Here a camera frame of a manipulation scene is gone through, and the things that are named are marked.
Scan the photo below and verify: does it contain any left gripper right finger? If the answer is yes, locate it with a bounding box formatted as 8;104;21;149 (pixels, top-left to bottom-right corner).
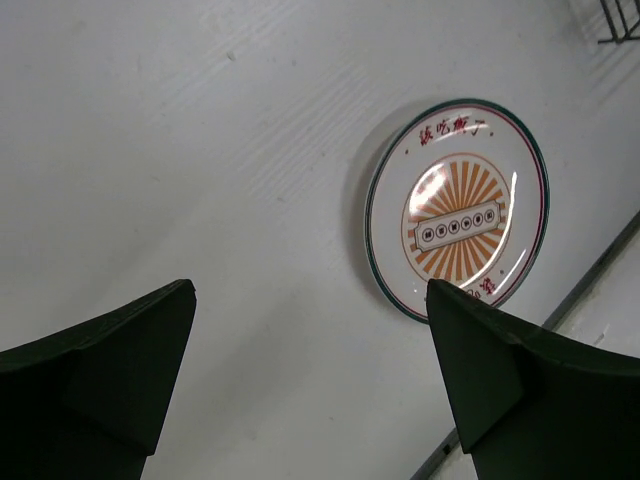
426;280;639;479

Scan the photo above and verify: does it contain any sunburst patterned white plate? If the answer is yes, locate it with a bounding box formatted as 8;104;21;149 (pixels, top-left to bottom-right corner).
363;98;550;323

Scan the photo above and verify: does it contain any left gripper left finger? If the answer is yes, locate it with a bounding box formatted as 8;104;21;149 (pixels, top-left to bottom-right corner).
1;279;196;479

